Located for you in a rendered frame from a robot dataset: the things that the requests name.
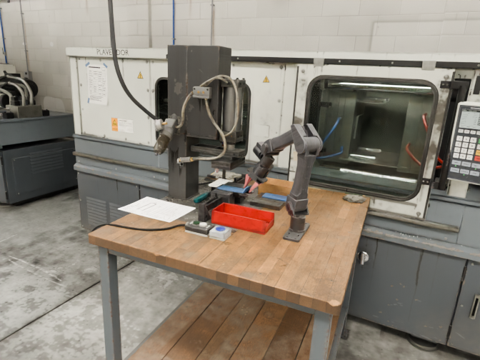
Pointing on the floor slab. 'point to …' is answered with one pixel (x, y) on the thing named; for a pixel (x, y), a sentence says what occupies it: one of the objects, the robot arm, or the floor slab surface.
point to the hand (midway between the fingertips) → (247, 188)
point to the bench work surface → (242, 285)
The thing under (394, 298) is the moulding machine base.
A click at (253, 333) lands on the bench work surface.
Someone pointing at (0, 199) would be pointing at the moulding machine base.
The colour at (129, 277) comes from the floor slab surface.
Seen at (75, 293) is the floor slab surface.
